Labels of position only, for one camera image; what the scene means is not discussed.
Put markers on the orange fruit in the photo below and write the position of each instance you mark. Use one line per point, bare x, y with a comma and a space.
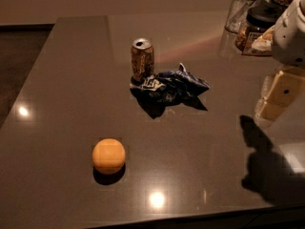
108, 156

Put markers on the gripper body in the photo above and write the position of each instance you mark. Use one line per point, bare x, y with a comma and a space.
290, 41

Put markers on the black-lidded snack jar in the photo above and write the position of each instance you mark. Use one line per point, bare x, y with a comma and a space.
257, 21

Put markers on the gold soda can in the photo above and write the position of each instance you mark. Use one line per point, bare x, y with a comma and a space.
142, 58

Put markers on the clear glass cup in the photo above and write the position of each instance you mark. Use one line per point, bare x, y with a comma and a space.
237, 13

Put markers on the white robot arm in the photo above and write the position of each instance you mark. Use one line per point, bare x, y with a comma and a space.
286, 43

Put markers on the crumpled blue chip bag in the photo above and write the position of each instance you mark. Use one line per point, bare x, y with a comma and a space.
171, 87

